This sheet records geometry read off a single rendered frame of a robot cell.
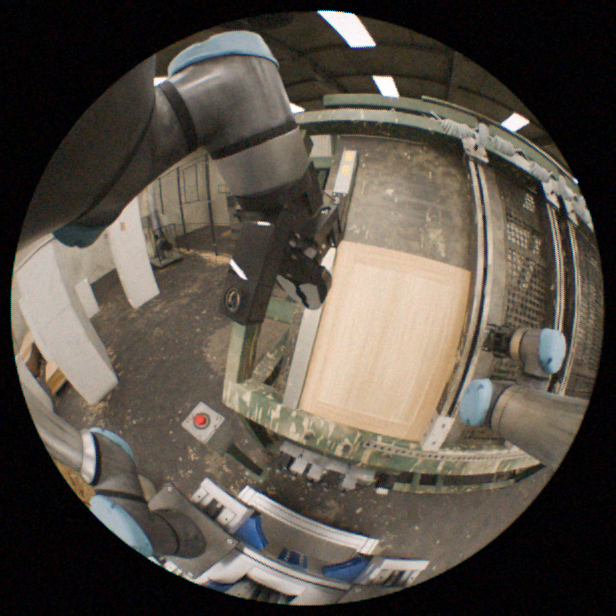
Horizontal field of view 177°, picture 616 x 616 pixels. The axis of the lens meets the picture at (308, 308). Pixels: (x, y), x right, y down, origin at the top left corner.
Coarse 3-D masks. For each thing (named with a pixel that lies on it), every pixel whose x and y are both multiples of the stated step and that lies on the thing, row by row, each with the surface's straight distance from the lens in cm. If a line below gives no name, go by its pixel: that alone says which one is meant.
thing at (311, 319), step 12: (336, 180) 76; (348, 180) 75; (348, 192) 73; (348, 204) 74; (336, 252) 66; (324, 264) 63; (312, 312) 62; (312, 324) 62; (300, 336) 64; (312, 336) 63; (300, 348) 64; (312, 348) 64; (300, 360) 65; (300, 372) 66; (288, 384) 69; (300, 384) 67; (288, 396) 70; (300, 396) 70
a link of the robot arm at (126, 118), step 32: (128, 96) 6; (96, 128) 5; (128, 128) 7; (64, 160) 5; (96, 160) 6; (128, 160) 9; (64, 192) 6; (96, 192) 8; (32, 224) 6; (64, 224) 9
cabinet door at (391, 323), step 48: (336, 288) 63; (384, 288) 62; (432, 288) 64; (336, 336) 63; (384, 336) 62; (432, 336) 64; (336, 384) 66; (384, 384) 65; (432, 384) 67; (384, 432) 72
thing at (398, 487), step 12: (276, 348) 105; (264, 360) 100; (276, 360) 100; (264, 372) 96; (276, 372) 101; (252, 420) 119; (252, 432) 117; (264, 432) 135; (264, 444) 157; (528, 468) 208; (540, 468) 205; (360, 480) 140; (504, 480) 206; (516, 480) 222; (408, 492) 155; (420, 492) 154; (432, 492) 157; (444, 492) 162; (456, 492) 169; (468, 492) 181
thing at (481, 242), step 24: (480, 120) 89; (480, 144) 86; (480, 168) 90; (480, 192) 84; (480, 216) 74; (480, 240) 69; (480, 264) 66; (480, 288) 65; (480, 312) 66; (480, 336) 64; (456, 360) 65; (456, 384) 64; (456, 408) 67; (432, 432) 68
